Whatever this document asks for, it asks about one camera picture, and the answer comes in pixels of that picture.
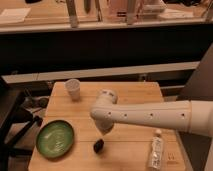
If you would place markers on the clear plastic bottle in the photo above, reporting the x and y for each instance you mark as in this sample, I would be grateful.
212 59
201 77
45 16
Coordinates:
156 153

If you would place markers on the white paper cup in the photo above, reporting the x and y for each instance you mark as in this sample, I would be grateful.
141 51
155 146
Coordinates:
73 88

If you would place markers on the dark small object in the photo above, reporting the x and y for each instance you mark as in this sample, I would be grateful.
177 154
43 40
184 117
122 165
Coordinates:
98 146

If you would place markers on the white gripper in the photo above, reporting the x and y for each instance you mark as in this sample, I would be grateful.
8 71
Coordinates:
105 132

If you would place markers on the green plate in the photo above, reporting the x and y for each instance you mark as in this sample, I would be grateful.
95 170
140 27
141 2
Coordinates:
55 139

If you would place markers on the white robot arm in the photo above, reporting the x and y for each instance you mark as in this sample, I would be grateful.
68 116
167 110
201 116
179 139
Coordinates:
190 116

